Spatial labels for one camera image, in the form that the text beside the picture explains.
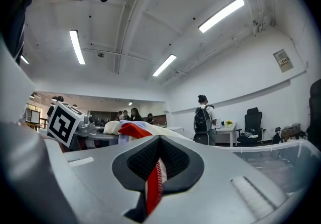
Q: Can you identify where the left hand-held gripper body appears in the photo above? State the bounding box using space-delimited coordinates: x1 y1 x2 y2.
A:
47 101 101 148

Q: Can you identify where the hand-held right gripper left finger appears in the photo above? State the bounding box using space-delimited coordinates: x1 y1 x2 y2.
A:
45 135 161 224

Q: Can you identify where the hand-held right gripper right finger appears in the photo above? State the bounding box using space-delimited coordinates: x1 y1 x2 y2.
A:
147 135 289 224

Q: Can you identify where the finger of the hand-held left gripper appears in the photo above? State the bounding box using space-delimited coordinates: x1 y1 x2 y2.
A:
88 131 119 141

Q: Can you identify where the pale lilac laundry garment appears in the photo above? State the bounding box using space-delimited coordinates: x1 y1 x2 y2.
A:
118 120 147 145

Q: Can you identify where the red and white laundry garment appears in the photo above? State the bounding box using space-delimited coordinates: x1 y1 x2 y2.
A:
117 122 168 216

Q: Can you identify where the cream laundry garment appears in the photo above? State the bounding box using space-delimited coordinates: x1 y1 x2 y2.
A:
103 120 189 141

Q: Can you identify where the clear plastic laundry basket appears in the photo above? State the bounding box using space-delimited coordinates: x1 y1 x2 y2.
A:
216 139 321 193

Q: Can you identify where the white framed board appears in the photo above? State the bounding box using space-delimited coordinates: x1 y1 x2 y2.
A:
25 108 41 125

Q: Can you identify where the white table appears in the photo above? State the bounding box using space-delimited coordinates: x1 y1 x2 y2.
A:
215 122 238 148

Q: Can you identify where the black office chair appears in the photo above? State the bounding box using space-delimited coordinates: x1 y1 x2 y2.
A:
236 106 263 147

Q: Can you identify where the brown bag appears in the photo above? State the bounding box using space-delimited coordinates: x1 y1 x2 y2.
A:
280 123 302 140

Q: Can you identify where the person's dark top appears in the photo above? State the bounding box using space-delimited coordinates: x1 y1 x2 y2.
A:
0 0 33 66

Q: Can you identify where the black high-back chair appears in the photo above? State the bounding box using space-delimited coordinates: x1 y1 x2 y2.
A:
306 78 321 151

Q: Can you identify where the black camera on tripod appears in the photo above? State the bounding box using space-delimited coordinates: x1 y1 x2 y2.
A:
271 127 282 145

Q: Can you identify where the grey wall panel box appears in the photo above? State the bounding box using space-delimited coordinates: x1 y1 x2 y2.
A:
273 49 294 73

